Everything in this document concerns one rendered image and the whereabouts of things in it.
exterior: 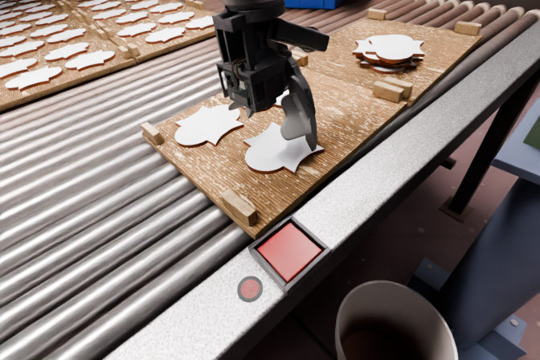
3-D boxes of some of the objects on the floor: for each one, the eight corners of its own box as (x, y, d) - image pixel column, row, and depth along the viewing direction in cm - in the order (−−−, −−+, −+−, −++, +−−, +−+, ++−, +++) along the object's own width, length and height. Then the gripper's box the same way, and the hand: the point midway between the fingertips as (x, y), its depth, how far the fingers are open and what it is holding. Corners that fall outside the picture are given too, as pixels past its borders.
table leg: (474, 209, 145) (580, 37, 87) (463, 223, 139) (567, 50, 82) (449, 196, 152) (533, 30, 95) (438, 209, 147) (519, 41, 90)
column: (525, 324, 106) (784, 144, 48) (487, 419, 89) (820, 317, 31) (424, 258, 129) (517, 80, 70) (377, 323, 111) (449, 160, 53)
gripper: (175, 6, 37) (213, 129, 50) (284, 26, 25) (296, 182, 38) (227, -11, 41) (249, 108, 54) (342, 2, 29) (336, 149, 42)
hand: (281, 131), depth 48 cm, fingers open, 14 cm apart
